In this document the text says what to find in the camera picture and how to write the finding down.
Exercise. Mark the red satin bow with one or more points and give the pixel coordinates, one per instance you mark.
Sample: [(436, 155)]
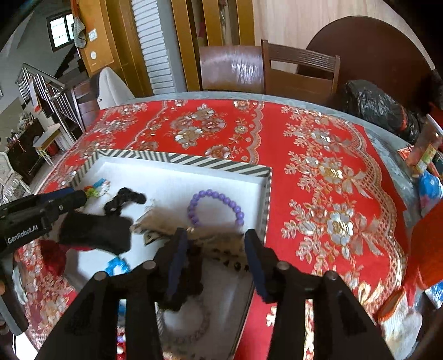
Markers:
[(54, 255)]

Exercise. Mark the black scrunchie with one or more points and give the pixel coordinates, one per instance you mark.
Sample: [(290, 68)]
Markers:
[(123, 198)]

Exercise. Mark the black velvet cloth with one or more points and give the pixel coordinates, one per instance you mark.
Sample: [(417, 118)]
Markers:
[(107, 233)]

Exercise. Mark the leopard print ribbon bow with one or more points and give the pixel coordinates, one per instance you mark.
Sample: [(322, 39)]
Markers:
[(225, 245)]

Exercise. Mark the left hand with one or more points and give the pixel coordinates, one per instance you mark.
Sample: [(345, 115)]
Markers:
[(12, 312)]

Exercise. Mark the white ornate chair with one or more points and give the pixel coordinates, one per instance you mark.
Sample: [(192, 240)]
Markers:
[(12, 185)]

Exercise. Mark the white cotton glove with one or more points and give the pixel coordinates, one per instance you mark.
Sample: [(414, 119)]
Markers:
[(400, 324)]

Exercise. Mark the dark wooden sideboard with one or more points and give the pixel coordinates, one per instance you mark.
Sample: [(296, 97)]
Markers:
[(22, 154)]

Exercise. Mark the small white table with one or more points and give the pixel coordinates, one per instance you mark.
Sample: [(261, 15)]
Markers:
[(45, 140)]

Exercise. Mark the orange ribbed plastic container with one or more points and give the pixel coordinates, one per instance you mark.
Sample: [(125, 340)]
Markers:
[(425, 258)]

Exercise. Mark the metal stair railing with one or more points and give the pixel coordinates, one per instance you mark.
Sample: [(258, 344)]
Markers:
[(53, 94)]

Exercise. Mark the dark wooden chair left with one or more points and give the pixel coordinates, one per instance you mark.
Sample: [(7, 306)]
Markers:
[(85, 104)]

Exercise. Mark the white cloth on chair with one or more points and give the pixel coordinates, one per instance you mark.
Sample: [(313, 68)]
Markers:
[(109, 89)]

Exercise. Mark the blue plastic package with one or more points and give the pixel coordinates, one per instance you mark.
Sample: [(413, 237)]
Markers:
[(430, 192)]

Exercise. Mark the striped white tray box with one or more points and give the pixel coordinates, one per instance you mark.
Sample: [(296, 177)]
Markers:
[(202, 192)]

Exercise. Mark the window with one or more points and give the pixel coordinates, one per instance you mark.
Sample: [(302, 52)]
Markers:
[(60, 30)]

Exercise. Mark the clear plastic jar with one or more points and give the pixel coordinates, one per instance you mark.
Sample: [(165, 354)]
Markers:
[(425, 148)]

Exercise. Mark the black plastic bag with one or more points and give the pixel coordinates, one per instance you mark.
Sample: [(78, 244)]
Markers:
[(368, 102)]

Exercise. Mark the brown wooden slat chair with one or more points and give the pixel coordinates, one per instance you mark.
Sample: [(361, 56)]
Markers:
[(299, 74)]

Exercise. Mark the brown glossy chair back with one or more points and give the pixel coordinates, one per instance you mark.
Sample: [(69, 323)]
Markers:
[(232, 68)]

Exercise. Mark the dark round table top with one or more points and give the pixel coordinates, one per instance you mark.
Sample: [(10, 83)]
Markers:
[(373, 50)]

